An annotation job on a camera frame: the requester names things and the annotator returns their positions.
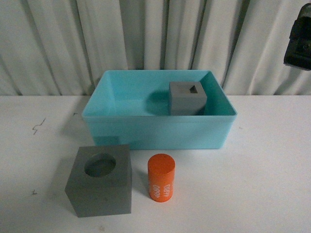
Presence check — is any gray cube with round hole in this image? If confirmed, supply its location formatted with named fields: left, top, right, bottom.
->
left=65, top=145, right=132, bottom=217

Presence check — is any white pleated curtain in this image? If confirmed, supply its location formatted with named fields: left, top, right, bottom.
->
left=0, top=0, right=311, bottom=96

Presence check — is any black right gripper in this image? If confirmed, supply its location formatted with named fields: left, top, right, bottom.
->
left=284, top=3, right=311, bottom=70

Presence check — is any light blue plastic box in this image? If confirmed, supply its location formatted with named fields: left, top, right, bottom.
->
left=82, top=70, right=237, bottom=150

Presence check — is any orange cylinder with white digits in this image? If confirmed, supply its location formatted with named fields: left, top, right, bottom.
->
left=147, top=153, right=175, bottom=202

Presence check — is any gray cube with square hole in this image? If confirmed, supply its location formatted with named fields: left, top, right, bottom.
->
left=169, top=82, right=207, bottom=116

